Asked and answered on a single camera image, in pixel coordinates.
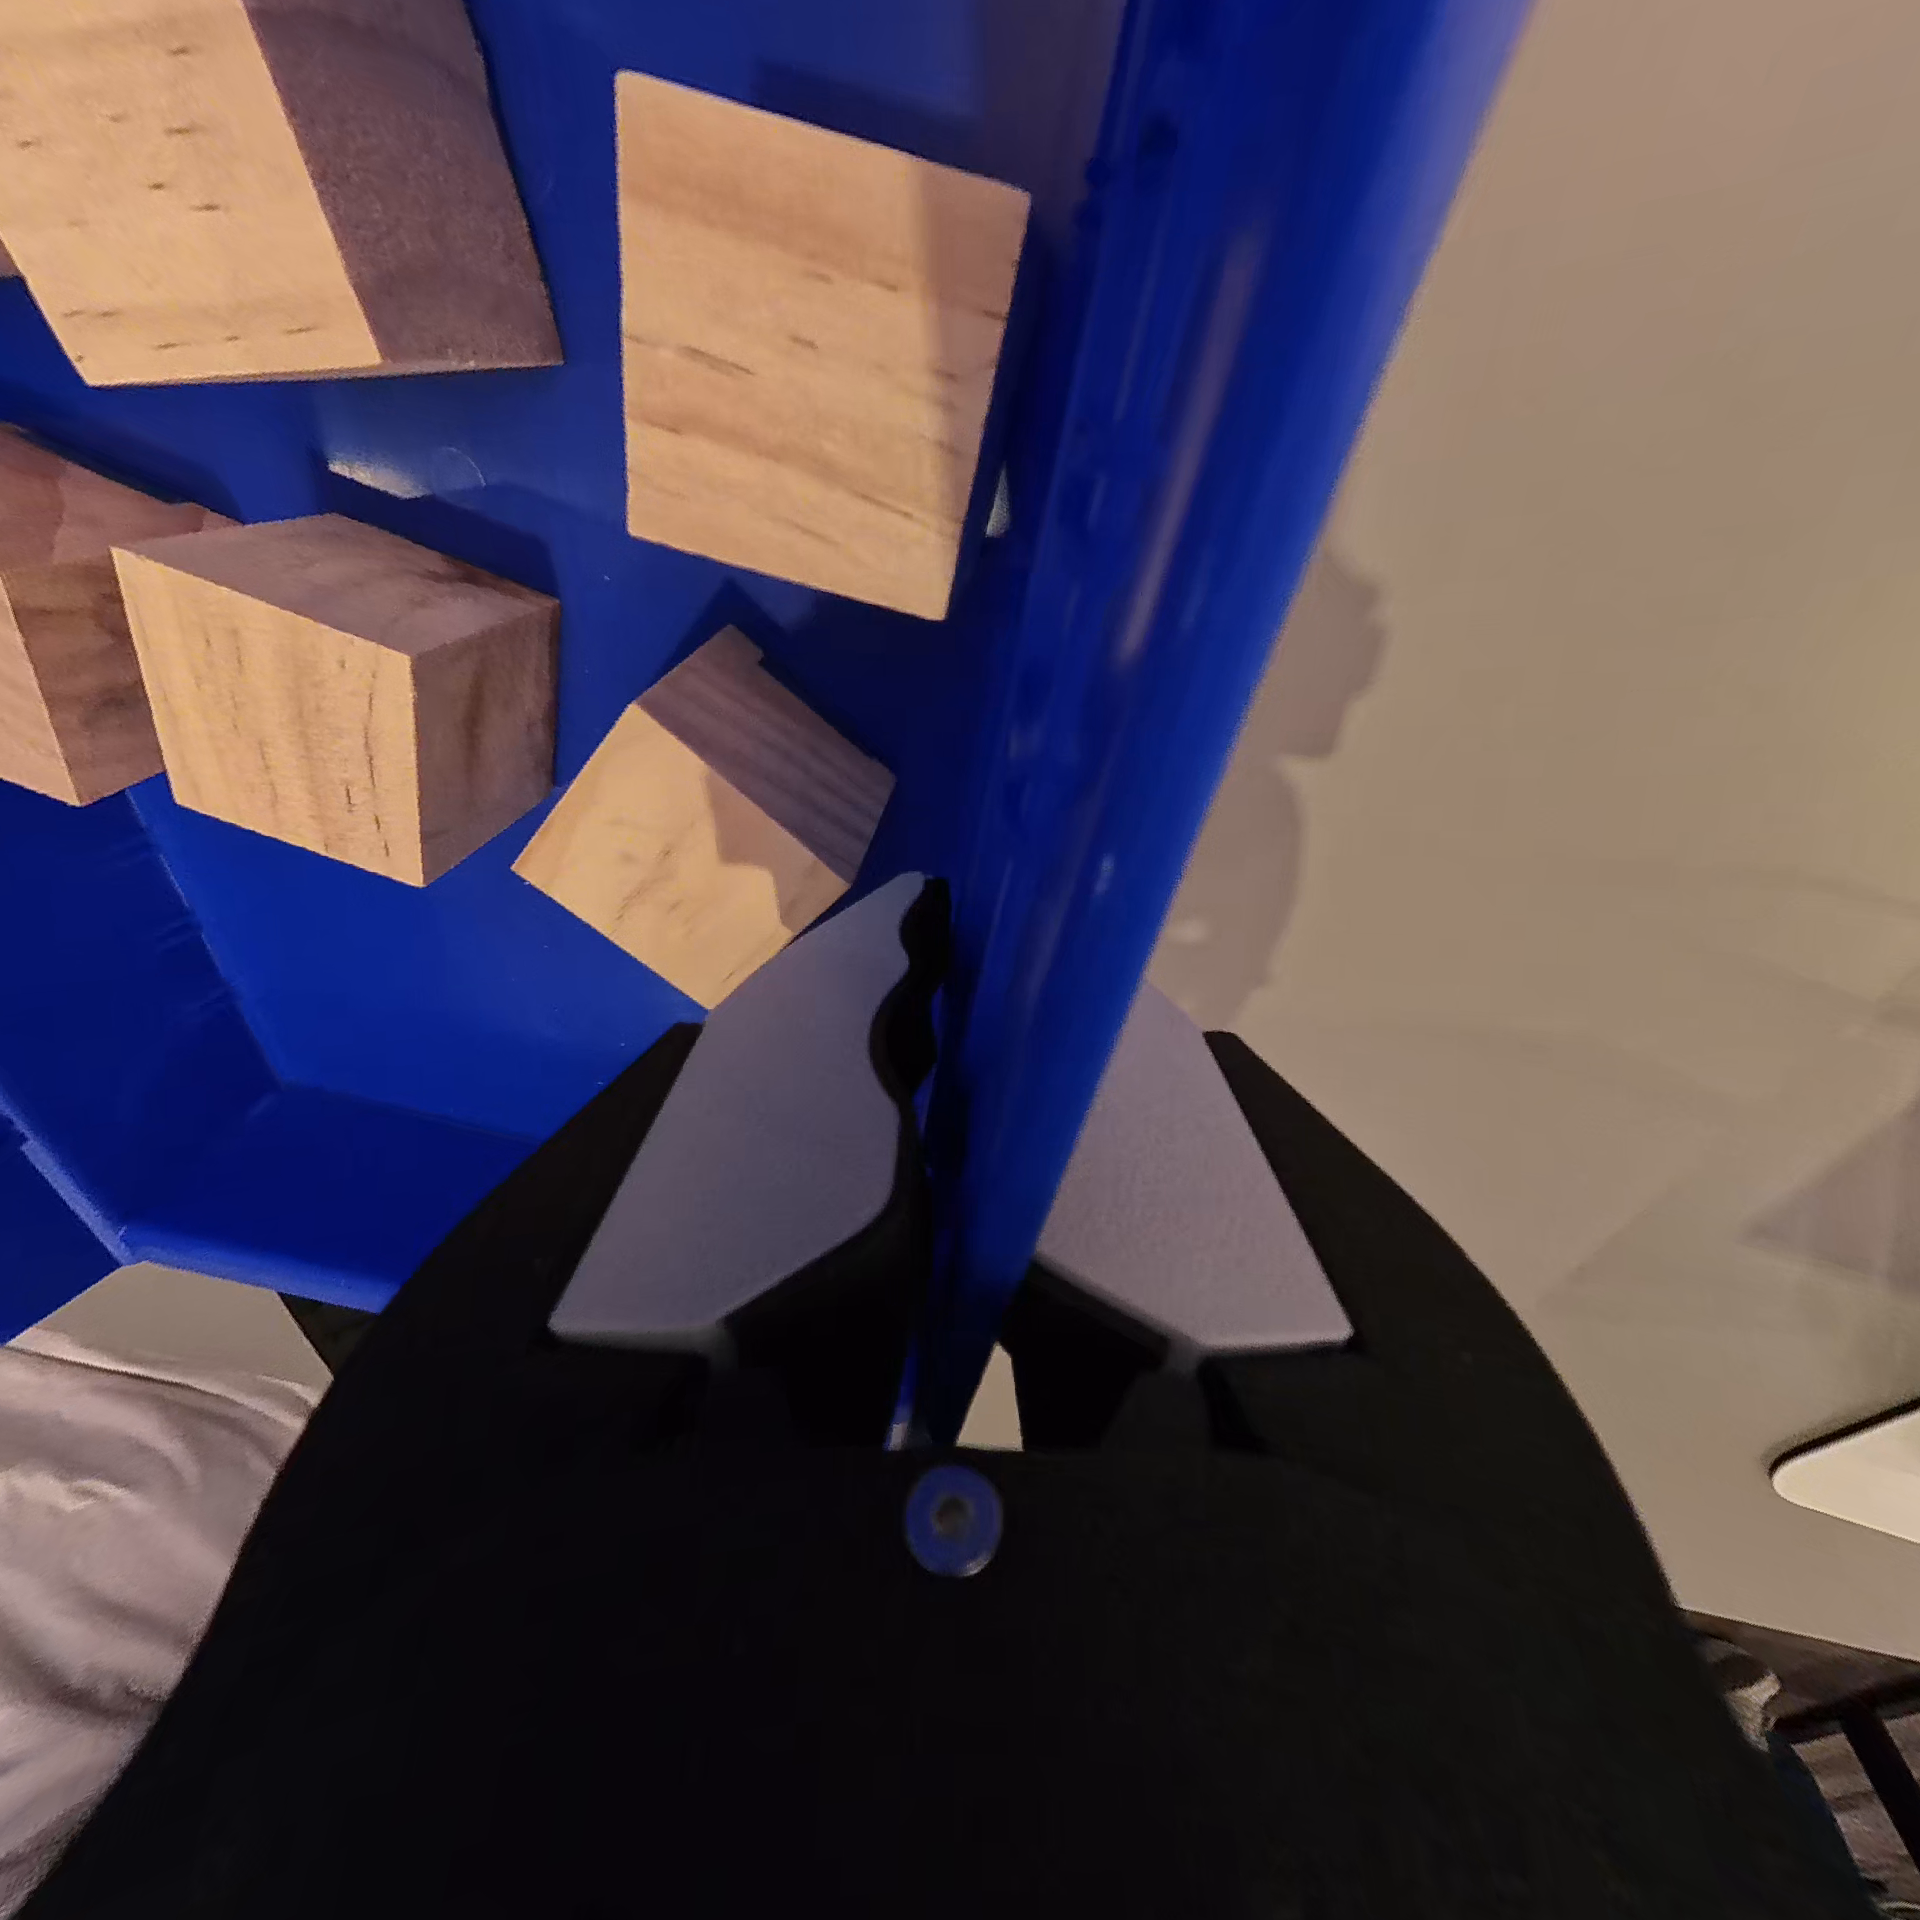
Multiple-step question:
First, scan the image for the black metal leg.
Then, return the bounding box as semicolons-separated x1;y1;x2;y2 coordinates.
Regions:
1681;1612;1920;1871

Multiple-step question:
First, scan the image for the group of wooden cubes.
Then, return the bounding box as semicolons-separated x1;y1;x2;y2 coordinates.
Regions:
0;0;1034;1012

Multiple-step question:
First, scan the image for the blue plastic bin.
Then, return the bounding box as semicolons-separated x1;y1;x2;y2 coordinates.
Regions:
0;0;1536;1453

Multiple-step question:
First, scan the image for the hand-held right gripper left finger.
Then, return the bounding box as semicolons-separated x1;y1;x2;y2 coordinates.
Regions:
548;874;956;1364

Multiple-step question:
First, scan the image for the white folding stand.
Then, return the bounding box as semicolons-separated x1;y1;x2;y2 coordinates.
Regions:
1769;1398;1920;1549

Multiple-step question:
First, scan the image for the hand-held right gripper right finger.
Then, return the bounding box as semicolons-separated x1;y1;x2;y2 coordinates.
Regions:
1025;982;1356;1364

